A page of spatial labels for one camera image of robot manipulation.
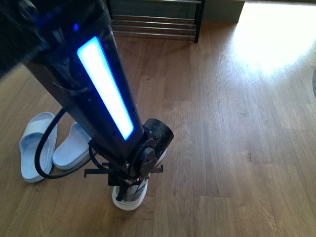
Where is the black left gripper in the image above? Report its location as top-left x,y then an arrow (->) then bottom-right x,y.
84,118 -> 174,195

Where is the grey knit sneaker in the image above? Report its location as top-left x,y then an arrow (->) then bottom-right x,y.
112,148 -> 166,211
312,69 -> 316,98

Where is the light blue slipper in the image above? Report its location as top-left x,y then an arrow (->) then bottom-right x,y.
19,112 -> 59,184
52,122 -> 91,170

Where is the black metal shoe rack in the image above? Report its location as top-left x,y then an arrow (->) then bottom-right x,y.
106,0 -> 205,43

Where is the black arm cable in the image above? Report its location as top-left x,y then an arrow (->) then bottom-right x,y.
35,108 -> 99,179

